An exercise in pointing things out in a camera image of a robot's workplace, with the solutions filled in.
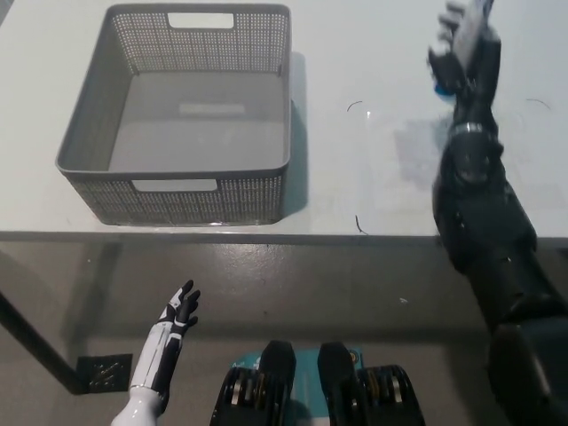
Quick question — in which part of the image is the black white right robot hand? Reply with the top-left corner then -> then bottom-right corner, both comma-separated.
427,0 -> 503,130

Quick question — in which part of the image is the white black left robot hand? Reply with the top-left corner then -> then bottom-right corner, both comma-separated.
130,279 -> 201,397

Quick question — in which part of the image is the white shampoo tube blue cap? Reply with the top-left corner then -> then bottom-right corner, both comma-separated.
432,0 -> 494,97

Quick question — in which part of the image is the black table foot plate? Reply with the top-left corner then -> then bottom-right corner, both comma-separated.
75,353 -> 134,394

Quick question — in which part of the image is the black ribbed left torso block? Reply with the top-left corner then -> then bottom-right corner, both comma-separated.
210,340 -> 297,426

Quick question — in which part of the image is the black ribbed torso block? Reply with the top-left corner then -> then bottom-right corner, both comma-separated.
318,341 -> 425,426
210,340 -> 297,426

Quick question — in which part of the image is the black metal table leg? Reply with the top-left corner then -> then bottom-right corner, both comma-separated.
0,288 -> 88,395

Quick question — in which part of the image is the grey perforated plastic basket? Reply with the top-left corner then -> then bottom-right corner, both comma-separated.
54,3 -> 293,226

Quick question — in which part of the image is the black ribbed right torso block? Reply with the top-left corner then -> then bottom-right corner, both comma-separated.
318,341 -> 425,426

